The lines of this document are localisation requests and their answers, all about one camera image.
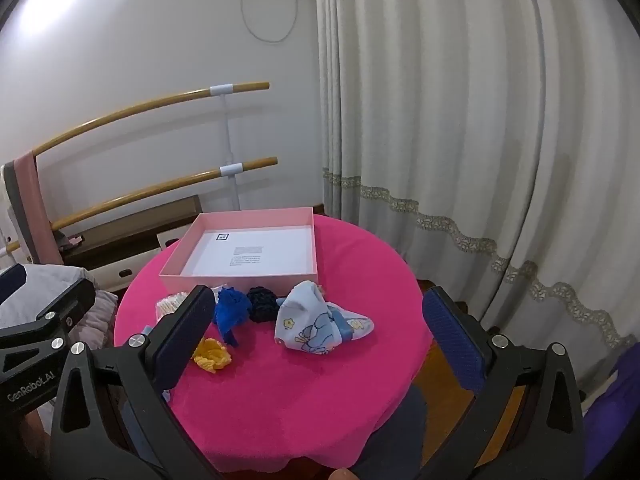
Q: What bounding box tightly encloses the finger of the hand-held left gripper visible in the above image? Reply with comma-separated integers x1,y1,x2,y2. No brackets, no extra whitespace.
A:
0,263,28,306
0,277,97,356

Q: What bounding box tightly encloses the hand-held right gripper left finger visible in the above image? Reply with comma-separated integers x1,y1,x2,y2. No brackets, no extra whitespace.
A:
50,285,226,480

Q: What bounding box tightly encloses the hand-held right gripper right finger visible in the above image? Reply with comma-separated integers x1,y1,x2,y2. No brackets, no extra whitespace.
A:
422,286,586,480

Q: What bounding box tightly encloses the bag of cotton swabs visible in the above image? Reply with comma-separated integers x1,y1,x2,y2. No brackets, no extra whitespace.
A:
156,285,226,321

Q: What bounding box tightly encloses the yellow crochet piece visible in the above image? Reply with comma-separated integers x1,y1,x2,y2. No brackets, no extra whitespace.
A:
192,337,234,373

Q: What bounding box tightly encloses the royal blue cloth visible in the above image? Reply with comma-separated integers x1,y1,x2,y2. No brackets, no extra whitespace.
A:
214,287,252,346

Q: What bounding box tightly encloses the navy knitted scrunchie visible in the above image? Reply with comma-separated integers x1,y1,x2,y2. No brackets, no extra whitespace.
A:
246,286,282,323

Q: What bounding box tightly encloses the pink cardboard box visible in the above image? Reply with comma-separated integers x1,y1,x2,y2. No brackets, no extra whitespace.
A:
159,206,320,293

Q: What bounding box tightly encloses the grey white quilt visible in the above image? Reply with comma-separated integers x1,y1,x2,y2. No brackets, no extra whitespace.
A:
0,262,120,351

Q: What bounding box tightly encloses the pink and grey towel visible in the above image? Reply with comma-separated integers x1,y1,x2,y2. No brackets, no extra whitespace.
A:
0,154,65,266

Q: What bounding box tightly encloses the brown and white bench cabinet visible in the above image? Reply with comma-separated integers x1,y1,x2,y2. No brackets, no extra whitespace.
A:
55,195,203,295

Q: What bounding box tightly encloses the white printed paper sheet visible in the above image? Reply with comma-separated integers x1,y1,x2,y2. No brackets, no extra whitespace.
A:
180,227,313,277

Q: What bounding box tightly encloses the person's dark trouser leg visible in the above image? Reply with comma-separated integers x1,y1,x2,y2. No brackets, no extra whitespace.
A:
350,385,428,480

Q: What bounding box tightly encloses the pink round tablecloth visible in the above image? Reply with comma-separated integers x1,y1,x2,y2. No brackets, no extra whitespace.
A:
114,214,435,473

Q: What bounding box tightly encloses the purple cloth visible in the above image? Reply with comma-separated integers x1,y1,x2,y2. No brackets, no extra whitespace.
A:
582,340,640,480

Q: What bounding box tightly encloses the wooden ballet barre stand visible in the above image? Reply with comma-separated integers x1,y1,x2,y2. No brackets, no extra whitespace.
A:
0,81,279,261

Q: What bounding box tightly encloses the cream pleated curtain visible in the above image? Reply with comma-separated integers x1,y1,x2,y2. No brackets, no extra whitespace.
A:
314,0,640,396

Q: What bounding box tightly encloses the white wall cable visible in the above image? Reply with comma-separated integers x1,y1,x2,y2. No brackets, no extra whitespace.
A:
239,0,300,43

